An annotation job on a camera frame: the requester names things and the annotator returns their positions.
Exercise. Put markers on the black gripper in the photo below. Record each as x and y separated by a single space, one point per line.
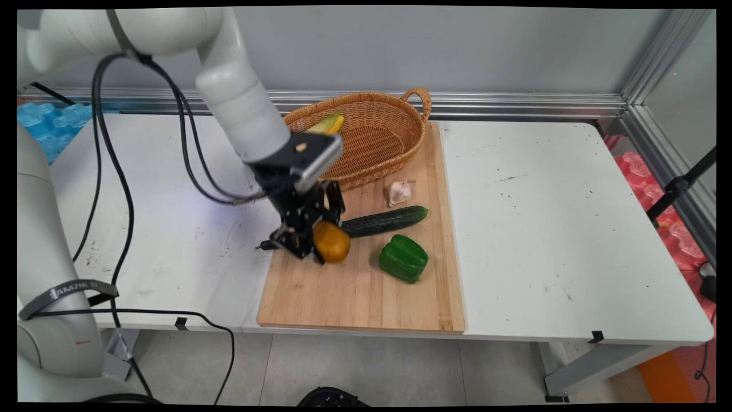
289 197

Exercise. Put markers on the yellow bell pepper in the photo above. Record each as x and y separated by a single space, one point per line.
333 242

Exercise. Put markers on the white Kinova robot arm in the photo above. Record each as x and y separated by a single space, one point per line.
240 97

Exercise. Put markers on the dark green cucumber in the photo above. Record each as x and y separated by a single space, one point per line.
389 220

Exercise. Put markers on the white garlic bulb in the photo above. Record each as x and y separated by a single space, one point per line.
398 192

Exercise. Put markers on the bamboo cutting board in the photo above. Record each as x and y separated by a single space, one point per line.
366 297

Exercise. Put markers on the green bell pepper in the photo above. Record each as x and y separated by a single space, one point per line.
404 258

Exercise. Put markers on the yellow corn cob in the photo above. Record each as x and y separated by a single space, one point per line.
330 123

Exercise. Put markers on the woven wicker basket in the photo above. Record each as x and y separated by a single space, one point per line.
383 143

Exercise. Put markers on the black table edge clip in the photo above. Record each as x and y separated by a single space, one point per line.
596 337
181 323

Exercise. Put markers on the black round floor object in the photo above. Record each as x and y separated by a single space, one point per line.
331 397

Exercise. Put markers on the blue foam sheet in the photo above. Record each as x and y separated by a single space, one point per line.
54 126

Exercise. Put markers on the grey table leg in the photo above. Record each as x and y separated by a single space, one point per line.
600 366

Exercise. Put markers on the pink foam sheet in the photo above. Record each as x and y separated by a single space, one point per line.
675 229

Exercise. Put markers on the black tripod stand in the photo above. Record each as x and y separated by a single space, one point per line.
677 186

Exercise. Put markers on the black small box device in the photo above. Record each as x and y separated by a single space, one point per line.
708 286

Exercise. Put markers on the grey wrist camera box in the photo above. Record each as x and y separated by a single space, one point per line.
314 157

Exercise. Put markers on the horizontal aluminium frame rail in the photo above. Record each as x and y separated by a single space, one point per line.
514 105

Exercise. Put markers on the slanted aluminium frame post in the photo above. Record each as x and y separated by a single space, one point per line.
663 51

